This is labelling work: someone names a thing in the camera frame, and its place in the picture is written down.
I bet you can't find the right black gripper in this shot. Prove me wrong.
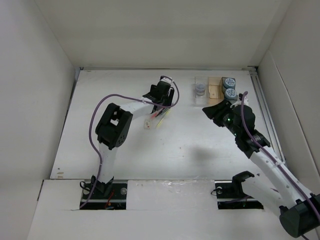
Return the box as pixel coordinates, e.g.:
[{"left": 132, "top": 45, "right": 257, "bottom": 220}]
[{"left": 202, "top": 98, "right": 241, "bottom": 137}]

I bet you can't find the pink highlighter pen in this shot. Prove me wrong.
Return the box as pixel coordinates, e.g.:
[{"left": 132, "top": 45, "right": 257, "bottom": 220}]
[{"left": 149, "top": 111, "right": 162, "bottom": 120}]

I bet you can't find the blue cleaning gel jar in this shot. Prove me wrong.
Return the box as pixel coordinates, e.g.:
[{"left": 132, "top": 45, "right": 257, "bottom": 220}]
[
  {"left": 222, "top": 77, "right": 236, "bottom": 89},
  {"left": 224, "top": 88, "right": 238, "bottom": 101}
]

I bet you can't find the clear jar of paper clips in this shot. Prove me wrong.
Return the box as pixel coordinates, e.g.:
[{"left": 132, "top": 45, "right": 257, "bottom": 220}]
[{"left": 194, "top": 82, "right": 206, "bottom": 97}]

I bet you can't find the clear small staples box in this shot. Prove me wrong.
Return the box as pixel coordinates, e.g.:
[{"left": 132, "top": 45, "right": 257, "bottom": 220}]
[{"left": 144, "top": 119, "right": 153, "bottom": 130}]

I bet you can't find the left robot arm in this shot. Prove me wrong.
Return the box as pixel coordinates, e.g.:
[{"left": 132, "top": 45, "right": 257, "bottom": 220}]
[{"left": 88, "top": 75, "right": 180, "bottom": 199}]

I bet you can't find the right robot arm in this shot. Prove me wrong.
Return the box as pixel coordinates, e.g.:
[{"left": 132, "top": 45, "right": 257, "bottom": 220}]
[{"left": 202, "top": 100, "right": 320, "bottom": 238}]

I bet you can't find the wooden tray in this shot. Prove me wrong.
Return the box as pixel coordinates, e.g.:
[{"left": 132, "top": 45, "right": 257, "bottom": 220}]
[{"left": 207, "top": 77, "right": 224, "bottom": 106}]

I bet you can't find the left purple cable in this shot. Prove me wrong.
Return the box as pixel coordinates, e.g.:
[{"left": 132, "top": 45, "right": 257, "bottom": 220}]
[{"left": 79, "top": 75, "right": 181, "bottom": 210}]

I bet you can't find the purple cable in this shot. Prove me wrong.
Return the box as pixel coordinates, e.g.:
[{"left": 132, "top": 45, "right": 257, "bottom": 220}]
[
  {"left": 214, "top": 90, "right": 320, "bottom": 221},
  {"left": 79, "top": 75, "right": 181, "bottom": 210}
]

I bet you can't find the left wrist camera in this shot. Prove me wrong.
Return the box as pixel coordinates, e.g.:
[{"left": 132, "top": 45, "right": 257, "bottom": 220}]
[{"left": 160, "top": 75, "right": 174, "bottom": 85}]

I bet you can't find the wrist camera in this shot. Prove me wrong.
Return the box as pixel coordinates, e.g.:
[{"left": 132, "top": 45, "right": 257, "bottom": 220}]
[
  {"left": 231, "top": 96, "right": 250, "bottom": 108},
  {"left": 160, "top": 75, "right": 174, "bottom": 85}
]

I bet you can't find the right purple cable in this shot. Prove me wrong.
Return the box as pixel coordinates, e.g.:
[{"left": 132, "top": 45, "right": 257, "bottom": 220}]
[{"left": 214, "top": 90, "right": 320, "bottom": 221}]

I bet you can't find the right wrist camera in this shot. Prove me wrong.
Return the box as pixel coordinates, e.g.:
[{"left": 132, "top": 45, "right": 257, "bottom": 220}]
[{"left": 231, "top": 96, "right": 250, "bottom": 108}]

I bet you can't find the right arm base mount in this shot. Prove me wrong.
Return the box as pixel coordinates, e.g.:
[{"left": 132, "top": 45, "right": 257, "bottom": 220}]
[{"left": 211, "top": 171, "right": 264, "bottom": 210}]

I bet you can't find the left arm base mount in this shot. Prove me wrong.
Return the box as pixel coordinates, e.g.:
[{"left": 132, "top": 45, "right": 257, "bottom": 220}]
[{"left": 79, "top": 176, "right": 128, "bottom": 211}]

